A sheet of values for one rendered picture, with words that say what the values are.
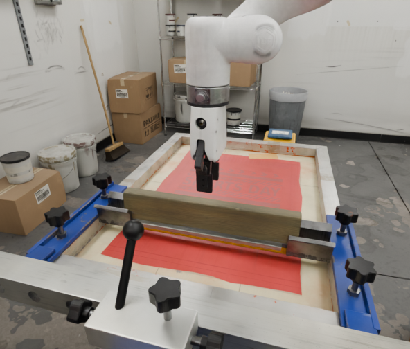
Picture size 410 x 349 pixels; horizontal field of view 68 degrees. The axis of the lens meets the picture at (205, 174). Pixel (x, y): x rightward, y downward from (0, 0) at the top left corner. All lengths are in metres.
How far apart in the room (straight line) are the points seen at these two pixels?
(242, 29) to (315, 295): 0.47
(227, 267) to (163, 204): 0.19
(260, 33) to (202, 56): 0.09
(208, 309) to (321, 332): 0.15
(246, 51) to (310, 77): 3.74
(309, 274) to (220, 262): 0.17
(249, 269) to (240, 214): 0.11
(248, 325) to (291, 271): 0.23
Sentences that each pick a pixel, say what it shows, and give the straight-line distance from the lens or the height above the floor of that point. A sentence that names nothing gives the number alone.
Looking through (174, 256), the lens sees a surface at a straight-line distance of 0.67.
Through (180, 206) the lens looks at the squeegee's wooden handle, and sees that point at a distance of 0.65.
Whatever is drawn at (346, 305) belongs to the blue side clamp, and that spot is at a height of 1.00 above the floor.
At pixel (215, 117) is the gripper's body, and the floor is 1.25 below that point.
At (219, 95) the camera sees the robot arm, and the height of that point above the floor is 1.29.
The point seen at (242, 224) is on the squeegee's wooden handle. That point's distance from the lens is 0.64.
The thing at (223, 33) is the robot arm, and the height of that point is 1.38.
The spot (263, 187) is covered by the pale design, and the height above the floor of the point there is 0.96.
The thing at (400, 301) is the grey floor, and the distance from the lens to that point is 2.14.
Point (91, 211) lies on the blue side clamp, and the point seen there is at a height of 1.00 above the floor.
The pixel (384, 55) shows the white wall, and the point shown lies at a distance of 4.33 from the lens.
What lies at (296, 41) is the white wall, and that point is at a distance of 4.20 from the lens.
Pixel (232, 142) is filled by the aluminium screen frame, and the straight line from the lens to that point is 1.18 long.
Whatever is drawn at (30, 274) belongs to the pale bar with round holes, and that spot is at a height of 1.04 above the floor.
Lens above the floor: 1.40
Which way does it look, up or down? 27 degrees down
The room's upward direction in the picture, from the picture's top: straight up
